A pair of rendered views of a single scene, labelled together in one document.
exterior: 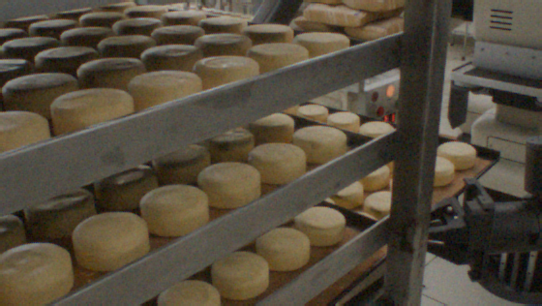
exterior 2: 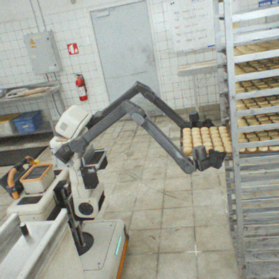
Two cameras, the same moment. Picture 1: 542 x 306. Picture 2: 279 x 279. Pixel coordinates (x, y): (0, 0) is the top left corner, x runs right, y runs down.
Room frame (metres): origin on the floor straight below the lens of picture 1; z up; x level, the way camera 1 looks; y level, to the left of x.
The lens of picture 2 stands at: (1.97, 1.16, 1.75)
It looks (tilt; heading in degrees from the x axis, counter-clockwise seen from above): 22 degrees down; 239
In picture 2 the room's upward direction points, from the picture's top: 11 degrees counter-clockwise
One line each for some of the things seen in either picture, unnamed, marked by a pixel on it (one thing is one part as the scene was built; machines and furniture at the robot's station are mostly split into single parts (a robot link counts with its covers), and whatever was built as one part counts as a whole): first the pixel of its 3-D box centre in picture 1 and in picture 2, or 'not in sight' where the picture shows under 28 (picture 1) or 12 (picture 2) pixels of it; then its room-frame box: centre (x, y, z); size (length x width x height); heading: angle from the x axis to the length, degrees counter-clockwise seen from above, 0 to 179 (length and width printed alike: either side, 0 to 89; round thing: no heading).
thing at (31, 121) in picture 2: not in sight; (28, 121); (0.79, -4.62, 0.36); 0.47 x 0.38 x 0.26; 49
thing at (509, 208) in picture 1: (495, 228); (203, 126); (0.59, -0.25, 1.01); 0.07 x 0.07 x 0.10; 2
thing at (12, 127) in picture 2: not in sight; (7, 124); (1.12, -4.93, 0.36); 0.47 x 0.38 x 0.26; 47
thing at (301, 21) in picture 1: (329, 20); not in sight; (6.28, -0.60, 0.19); 0.72 x 0.42 x 0.15; 140
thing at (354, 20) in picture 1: (342, 13); not in sight; (5.93, -0.69, 0.32); 0.72 x 0.42 x 0.17; 52
